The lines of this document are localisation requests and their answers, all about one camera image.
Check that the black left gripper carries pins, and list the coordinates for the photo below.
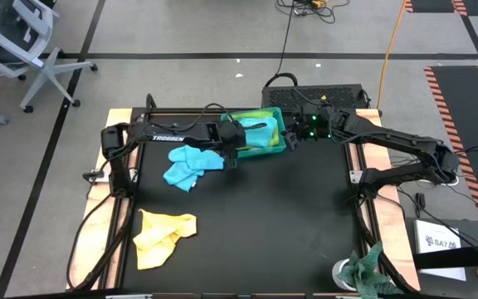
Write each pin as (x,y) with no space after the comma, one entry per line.
(232,137)

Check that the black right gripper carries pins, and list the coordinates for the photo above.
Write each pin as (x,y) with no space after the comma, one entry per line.
(318,122)

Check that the green microfiber towel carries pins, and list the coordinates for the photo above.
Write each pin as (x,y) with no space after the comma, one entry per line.
(247,114)

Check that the light blue microfiber towel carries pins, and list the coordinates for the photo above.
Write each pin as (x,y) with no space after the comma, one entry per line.
(189,166)

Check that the yellow microfiber towel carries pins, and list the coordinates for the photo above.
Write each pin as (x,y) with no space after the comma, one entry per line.
(156,241)

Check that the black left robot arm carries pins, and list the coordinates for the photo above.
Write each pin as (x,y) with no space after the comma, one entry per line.
(168,135)

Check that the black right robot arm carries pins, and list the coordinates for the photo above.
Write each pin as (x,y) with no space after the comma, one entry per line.
(405,145)

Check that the teal plastic bin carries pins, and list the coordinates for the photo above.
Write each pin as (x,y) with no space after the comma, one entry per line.
(264,153)

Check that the yellow tape tag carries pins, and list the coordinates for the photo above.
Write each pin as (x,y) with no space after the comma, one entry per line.
(324,97)

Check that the black perforated computer case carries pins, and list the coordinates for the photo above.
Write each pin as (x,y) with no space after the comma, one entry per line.
(347,95)

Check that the wooden table side board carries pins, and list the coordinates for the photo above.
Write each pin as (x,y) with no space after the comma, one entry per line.
(94,224)
(384,216)

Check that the black power adapter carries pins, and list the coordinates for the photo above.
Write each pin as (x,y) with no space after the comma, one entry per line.
(420,199)

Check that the white plant pot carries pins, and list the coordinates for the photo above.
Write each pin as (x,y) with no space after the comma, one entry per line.
(338,276)

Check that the green artificial plant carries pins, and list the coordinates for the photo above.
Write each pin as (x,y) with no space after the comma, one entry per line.
(367,274)

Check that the black striped floor mat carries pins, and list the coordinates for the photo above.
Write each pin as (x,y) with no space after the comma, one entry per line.
(467,124)
(434,5)

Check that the white printed paper sign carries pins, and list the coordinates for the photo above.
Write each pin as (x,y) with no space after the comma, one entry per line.
(438,245)

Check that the grey office chair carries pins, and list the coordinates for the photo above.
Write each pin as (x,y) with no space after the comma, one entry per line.
(15,37)

